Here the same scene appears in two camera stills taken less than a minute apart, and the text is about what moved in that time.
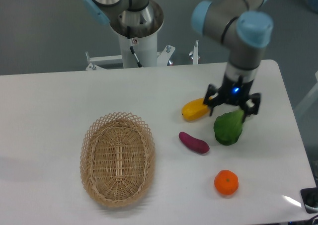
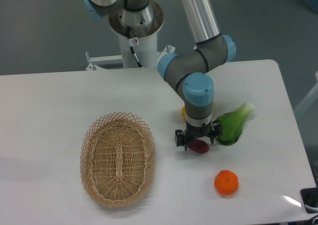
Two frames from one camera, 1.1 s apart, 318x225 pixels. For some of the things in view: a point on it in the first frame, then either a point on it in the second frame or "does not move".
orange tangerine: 226,182 does not move
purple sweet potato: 199,145 does not move
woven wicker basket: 117,160 does not move
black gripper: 236,92 → 212,130
